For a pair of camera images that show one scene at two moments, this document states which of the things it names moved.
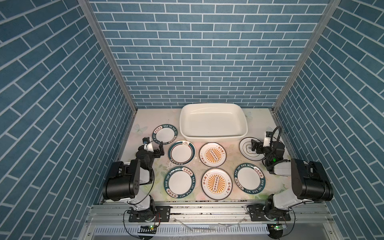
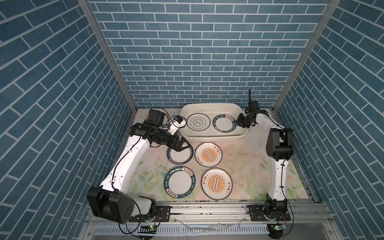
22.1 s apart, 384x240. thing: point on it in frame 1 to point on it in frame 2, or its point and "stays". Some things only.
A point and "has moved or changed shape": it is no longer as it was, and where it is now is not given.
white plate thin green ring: [245, 149] to [198, 122]
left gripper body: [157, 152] to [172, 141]
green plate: [179, 182] stays
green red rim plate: [181, 152] stays
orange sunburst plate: [212, 154] has moved or changed shape
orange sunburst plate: [216, 184] stays
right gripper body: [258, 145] to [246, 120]
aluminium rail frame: [309, 221] stays
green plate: [249, 178] to [224, 123]
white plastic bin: [213, 122] stays
